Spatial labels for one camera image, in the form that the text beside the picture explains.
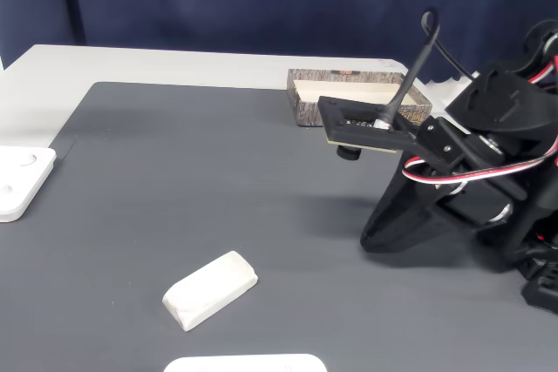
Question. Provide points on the white rectangular block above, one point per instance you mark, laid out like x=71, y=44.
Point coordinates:
x=209, y=291

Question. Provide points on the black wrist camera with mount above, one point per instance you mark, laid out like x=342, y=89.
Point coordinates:
x=344, y=132

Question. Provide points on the patterned open cardboard box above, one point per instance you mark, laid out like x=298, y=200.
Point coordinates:
x=305, y=106

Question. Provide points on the dark grey table mat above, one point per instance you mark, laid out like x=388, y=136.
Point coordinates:
x=218, y=193

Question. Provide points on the white plastic holder round holes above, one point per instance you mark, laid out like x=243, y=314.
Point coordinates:
x=22, y=189
x=244, y=364

